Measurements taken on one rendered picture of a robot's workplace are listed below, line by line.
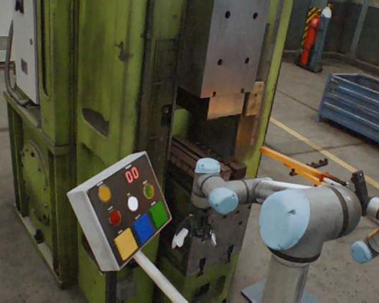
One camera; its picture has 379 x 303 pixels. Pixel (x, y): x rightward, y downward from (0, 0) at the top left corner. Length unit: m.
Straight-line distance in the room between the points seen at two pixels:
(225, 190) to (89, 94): 0.96
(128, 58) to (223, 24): 0.37
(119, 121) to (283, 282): 0.94
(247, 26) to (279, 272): 1.03
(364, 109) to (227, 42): 4.09
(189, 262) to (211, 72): 0.91
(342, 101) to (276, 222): 4.92
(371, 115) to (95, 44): 4.21
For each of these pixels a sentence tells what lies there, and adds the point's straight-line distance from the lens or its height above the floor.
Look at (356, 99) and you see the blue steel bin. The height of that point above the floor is 0.51.
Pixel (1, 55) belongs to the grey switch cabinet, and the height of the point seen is 0.19.
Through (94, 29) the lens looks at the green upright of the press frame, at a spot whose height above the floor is 1.53.
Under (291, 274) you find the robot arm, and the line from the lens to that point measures 0.87.
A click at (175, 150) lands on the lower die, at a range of 1.95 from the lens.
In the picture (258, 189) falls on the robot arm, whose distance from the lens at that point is 1.16.
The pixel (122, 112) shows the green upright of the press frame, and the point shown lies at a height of 1.29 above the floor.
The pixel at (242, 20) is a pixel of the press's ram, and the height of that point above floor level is 1.67.
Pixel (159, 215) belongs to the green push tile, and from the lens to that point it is 1.44.
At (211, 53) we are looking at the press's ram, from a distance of 1.52.
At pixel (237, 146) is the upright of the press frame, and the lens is 2.05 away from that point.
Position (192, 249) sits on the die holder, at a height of 0.64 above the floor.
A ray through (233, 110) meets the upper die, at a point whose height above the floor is 1.29.
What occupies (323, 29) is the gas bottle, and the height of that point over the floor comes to 0.94.
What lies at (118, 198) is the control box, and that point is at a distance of 1.30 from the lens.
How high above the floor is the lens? 1.85
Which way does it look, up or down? 26 degrees down
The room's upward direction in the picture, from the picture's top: 8 degrees clockwise
